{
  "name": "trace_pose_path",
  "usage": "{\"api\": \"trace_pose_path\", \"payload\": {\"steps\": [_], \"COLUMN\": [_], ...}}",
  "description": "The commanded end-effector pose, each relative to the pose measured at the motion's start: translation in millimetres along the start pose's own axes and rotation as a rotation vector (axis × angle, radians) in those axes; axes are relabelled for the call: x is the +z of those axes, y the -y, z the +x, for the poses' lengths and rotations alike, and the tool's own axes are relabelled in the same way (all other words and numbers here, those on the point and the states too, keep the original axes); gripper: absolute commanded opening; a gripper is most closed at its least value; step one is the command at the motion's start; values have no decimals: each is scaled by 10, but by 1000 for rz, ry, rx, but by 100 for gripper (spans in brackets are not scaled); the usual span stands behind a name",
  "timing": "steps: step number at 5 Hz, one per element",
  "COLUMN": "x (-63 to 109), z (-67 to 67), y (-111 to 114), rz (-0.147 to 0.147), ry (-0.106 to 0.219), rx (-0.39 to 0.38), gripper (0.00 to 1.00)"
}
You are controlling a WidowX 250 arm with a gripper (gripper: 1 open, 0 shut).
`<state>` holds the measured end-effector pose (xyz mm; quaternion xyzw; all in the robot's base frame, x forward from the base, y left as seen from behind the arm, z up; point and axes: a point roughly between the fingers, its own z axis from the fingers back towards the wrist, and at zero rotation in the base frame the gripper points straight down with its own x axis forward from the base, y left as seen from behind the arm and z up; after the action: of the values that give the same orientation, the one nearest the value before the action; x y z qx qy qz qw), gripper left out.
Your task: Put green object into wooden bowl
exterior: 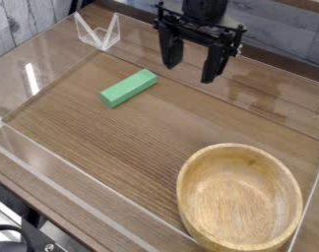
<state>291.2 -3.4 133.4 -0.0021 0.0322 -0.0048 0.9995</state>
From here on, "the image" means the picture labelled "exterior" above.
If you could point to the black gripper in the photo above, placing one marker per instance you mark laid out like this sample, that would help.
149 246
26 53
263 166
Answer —
203 23

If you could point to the clear acrylic corner bracket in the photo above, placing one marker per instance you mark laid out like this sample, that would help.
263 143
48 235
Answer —
98 37

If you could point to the black metal table bracket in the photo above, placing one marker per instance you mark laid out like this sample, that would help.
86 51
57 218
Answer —
40 240

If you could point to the wooden bowl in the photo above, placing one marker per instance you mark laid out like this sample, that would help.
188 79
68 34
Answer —
239 199

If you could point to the green rectangular block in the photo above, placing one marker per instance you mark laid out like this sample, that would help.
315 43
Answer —
129 87

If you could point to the clear acrylic tray walls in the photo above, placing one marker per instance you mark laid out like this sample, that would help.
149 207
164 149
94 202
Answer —
96 167

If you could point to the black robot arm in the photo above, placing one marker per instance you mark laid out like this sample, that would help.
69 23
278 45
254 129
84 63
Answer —
204 25

